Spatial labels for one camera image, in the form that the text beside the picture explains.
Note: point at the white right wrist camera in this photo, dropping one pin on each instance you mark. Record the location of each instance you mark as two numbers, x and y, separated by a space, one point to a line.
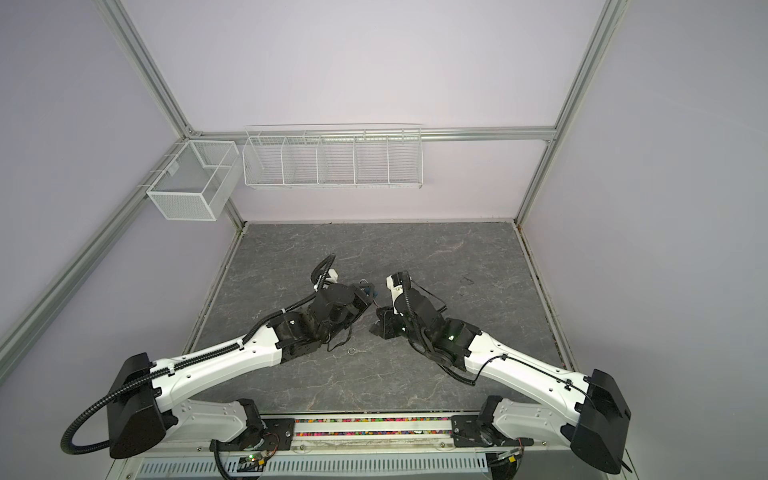
395 284

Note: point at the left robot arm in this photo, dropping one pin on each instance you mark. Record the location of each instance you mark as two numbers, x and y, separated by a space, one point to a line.
154 401

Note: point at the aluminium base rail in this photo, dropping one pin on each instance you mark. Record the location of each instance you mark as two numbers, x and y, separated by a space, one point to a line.
348 444

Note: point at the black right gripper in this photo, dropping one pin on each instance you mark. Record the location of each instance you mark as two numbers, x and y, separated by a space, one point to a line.
389 318

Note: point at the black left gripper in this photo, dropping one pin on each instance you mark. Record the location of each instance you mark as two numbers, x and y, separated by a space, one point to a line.
361 299

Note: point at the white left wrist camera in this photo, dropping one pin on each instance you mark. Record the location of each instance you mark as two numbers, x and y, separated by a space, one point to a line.
332 276

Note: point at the white mesh box basket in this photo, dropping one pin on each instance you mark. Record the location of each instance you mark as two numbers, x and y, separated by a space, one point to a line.
198 181

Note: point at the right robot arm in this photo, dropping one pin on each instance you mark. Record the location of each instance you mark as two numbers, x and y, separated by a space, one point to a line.
586 412

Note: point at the white wire shelf basket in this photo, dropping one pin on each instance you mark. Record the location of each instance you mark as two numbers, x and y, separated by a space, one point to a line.
333 156

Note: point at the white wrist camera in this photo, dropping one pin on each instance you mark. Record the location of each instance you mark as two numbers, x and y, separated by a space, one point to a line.
332 276
395 284

